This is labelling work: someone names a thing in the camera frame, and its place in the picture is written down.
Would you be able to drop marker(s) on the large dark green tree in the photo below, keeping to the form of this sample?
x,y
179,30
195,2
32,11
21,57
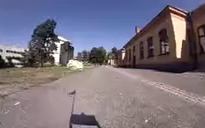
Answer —
x,y
43,43

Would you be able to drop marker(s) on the grey cobblestone strip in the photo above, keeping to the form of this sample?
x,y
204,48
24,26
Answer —
x,y
183,93

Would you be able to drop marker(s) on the grey asphalt pavement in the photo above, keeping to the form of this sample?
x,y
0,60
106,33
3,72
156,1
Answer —
x,y
190,81

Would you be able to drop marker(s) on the small yellow building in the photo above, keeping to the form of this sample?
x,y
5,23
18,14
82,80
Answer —
x,y
118,58

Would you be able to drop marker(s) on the dry grass verge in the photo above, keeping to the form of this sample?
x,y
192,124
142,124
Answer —
x,y
30,75

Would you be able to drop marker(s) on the long pale building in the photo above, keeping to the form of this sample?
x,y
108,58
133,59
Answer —
x,y
11,52

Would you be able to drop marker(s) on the pale bush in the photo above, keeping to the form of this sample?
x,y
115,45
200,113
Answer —
x,y
75,64

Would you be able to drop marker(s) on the long yellow building, dark windows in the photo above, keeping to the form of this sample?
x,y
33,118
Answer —
x,y
176,40

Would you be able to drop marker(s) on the grey asphalt road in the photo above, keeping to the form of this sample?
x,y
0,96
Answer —
x,y
116,100

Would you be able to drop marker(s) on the row of trees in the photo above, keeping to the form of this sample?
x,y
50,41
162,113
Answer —
x,y
96,55

